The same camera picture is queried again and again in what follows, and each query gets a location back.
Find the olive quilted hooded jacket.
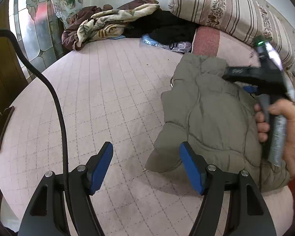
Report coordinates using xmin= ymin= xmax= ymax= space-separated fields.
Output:
xmin=145 ymin=53 xmax=291 ymax=192

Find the person's right hand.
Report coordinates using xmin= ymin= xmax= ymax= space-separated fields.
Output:
xmin=254 ymin=99 xmax=295 ymax=177

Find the pink red-ended bolster cushion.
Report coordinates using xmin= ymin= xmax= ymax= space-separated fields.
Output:
xmin=192 ymin=26 xmax=260 ymax=67

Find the striped floral bolster pillow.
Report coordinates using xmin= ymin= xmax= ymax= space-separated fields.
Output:
xmin=168 ymin=0 xmax=295 ymax=70

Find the blue plastic bag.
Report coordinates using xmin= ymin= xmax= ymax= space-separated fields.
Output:
xmin=141 ymin=34 xmax=192 ymax=53

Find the black garment pile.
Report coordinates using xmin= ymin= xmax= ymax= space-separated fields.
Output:
xmin=123 ymin=9 xmax=200 ymax=45

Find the pink quilted bed mattress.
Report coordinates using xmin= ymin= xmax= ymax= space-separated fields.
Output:
xmin=0 ymin=38 xmax=295 ymax=236

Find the beige floral blanket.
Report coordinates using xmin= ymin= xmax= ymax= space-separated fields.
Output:
xmin=72 ymin=4 xmax=160 ymax=51

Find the stained glass door panel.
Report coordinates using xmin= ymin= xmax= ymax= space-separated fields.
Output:
xmin=8 ymin=0 xmax=64 ymax=73

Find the floral paper bag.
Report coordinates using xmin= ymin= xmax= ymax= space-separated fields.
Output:
xmin=51 ymin=0 xmax=83 ymax=29

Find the black braided cable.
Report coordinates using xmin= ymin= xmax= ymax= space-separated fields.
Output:
xmin=0 ymin=29 xmax=76 ymax=236

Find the silver taped gripper handle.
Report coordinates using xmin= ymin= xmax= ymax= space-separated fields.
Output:
xmin=267 ymin=114 xmax=287 ymax=167

